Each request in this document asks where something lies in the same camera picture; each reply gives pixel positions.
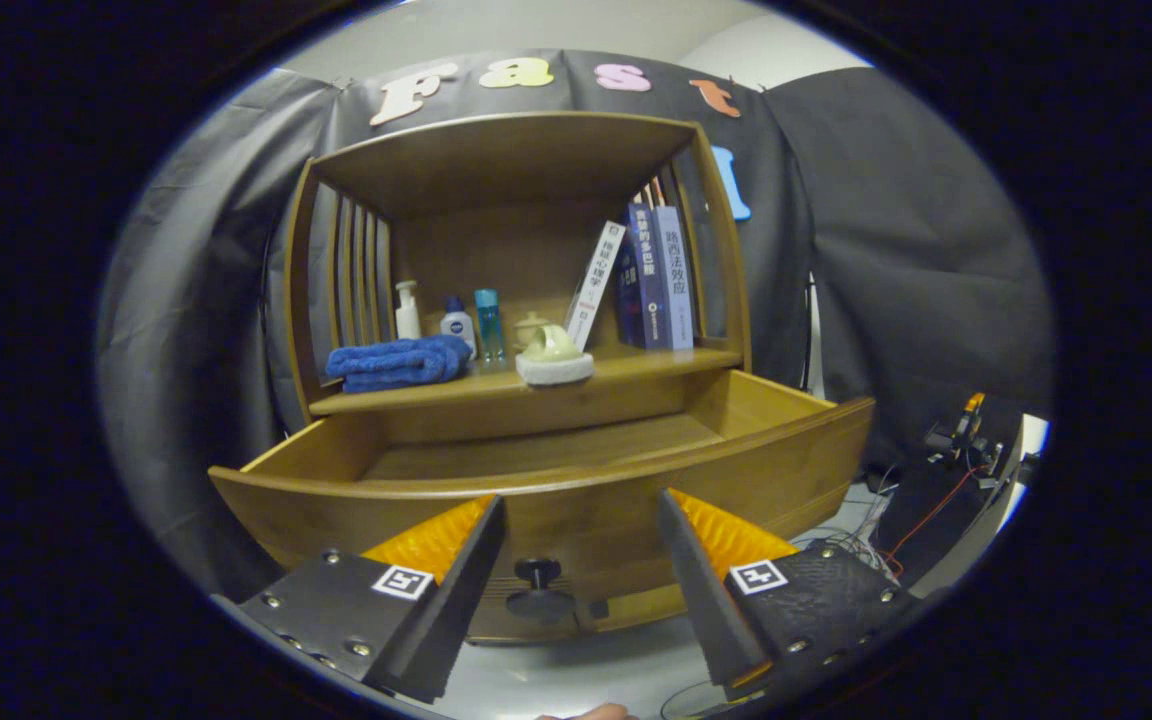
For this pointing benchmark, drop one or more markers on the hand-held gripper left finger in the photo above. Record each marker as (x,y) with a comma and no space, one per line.
(456,600)

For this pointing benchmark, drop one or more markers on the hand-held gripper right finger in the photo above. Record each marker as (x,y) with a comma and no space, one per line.
(706,600)

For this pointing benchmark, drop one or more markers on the wooden drawer with black knob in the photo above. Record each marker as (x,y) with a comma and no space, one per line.
(596,500)

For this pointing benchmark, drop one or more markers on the wooden cabinet door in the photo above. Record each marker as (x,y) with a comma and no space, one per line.
(646,606)

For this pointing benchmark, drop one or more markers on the wooden countertop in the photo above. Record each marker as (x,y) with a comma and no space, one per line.
(656,362)

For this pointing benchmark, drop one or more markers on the wooden cabinet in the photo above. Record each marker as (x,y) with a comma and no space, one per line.
(496,160)

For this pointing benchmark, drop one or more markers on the blue folded towel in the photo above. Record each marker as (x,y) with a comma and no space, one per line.
(396,362)

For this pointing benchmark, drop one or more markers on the white bottle with blue cap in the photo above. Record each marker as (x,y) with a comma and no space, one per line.
(457,325)

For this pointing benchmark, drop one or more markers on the clear blue bottle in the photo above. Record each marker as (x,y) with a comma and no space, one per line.
(489,325)

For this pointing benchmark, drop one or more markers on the beige lidded teacup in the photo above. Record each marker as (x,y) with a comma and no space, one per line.
(528,328)

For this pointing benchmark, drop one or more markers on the black tripod stand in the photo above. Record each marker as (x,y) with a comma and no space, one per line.
(814,340)

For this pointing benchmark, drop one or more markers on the white pump bottle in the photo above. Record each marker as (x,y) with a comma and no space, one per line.
(407,318)

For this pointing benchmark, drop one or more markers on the light grey-blue book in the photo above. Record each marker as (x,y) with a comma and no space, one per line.
(676,280)

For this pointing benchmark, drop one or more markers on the dark blue book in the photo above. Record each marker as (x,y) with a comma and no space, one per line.
(644,280)

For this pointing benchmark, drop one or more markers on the white book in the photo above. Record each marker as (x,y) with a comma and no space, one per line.
(596,285)

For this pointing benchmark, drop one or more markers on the black backdrop cloth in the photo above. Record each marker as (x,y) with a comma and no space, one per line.
(916,250)

